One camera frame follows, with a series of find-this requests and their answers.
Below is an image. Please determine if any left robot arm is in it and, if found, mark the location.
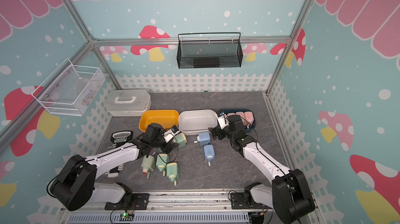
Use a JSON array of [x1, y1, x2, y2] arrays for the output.
[[46, 123, 180, 211]]

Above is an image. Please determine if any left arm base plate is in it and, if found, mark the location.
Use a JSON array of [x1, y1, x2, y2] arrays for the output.
[[105, 193, 150, 210]]

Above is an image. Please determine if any pale green sharpener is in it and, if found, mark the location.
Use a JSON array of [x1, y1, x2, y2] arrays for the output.
[[141, 155, 156, 178]]

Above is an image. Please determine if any white storage box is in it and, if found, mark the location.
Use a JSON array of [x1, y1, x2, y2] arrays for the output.
[[178, 109, 218, 135]]

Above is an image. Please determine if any teal storage box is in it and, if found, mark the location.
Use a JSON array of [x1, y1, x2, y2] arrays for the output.
[[222, 108, 256, 132]]

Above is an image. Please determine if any blue sharpener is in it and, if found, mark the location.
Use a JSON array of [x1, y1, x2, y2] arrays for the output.
[[194, 132, 211, 146], [204, 144, 215, 166]]

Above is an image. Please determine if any green circuit board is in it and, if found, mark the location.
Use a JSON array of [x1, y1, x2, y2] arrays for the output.
[[119, 213, 134, 221]]

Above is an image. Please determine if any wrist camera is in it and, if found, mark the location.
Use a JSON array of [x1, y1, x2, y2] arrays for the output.
[[216, 109, 229, 130], [164, 125, 180, 143]]

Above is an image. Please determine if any pink sharpener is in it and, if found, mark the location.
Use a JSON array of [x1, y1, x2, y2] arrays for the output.
[[244, 111, 254, 129], [235, 111, 246, 126]]

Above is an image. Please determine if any green sharpener bottom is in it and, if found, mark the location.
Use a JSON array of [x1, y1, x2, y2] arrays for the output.
[[166, 162, 179, 186]]

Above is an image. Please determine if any blue sharpener upper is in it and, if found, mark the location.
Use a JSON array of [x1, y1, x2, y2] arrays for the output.
[[194, 132, 211, 146]]

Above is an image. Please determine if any blue sharpener center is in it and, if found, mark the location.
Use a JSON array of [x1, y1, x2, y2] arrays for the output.
[[204, 144, 215, 166]]

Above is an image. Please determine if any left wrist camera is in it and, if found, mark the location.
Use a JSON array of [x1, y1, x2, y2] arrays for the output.
[[164, 125, 180, 143]]

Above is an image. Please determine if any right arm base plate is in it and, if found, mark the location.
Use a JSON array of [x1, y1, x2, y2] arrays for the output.
[[228, 191, 268, 210]]

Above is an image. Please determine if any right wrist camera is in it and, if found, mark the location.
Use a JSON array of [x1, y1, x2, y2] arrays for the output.
[[216, 109, 229, 130]]

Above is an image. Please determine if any yellow storage box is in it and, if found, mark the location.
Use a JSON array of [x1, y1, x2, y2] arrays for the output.
[[139, 109, 179, 132]]

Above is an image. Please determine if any aluminium rail frame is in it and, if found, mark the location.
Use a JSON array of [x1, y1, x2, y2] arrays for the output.
[[52, 188, 326, 224]]

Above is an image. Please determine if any translucent lidded case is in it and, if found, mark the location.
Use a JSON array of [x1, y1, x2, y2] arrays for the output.
[[105, 89, 152, 117]]

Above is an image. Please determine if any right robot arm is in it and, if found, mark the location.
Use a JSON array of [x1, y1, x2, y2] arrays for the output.
[[209, 111, 316, 224]]

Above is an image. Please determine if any black tool rack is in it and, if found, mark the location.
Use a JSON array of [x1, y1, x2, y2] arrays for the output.
[[106, 131, 133, 178]]

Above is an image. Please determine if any black wire mesh basket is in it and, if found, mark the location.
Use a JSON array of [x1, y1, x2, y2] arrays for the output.
[[177, 32, 243, 69]]

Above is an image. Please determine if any white wire mesh basket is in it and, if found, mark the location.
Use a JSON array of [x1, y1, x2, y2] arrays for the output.
[[31, 59, 105, 117]]

